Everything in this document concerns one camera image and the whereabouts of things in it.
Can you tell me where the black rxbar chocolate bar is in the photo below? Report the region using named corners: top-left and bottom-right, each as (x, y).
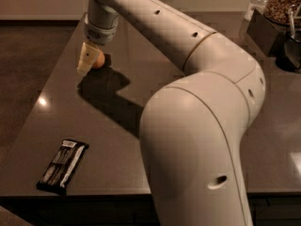
top-left (36, 139), bottom-right (89, 195)

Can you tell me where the clear plastic water bottle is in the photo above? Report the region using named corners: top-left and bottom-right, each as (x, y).
top-left (244, 0), bottom-right (267, 22)

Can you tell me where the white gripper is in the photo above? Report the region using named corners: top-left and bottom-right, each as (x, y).
top-left (77, 15), bottom-right (117, 76)

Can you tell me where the glass jar of nuts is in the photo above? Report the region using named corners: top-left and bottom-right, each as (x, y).
top-left (263, 0), bottom-right (301, 25)

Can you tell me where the orange fruit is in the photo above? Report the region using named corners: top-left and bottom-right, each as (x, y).
top-left (92, 52), bottom-right (105, 69)

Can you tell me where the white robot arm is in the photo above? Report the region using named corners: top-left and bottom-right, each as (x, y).
top-left (85, 0), bottom-right (266, 226)

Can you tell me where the black box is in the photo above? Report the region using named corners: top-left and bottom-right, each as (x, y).
top-left (246, 9), bottom-right (287, 57)

